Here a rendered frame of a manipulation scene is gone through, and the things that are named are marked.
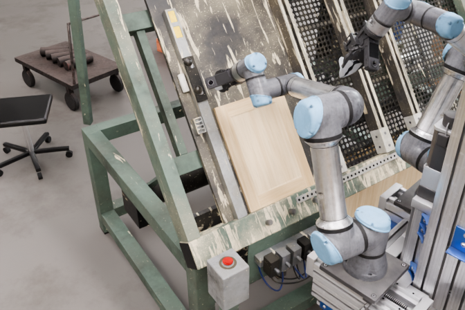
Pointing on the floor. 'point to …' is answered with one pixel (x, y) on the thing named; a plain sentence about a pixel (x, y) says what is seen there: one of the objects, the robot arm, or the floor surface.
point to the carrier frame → (156, 217)
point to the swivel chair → (13, 105)
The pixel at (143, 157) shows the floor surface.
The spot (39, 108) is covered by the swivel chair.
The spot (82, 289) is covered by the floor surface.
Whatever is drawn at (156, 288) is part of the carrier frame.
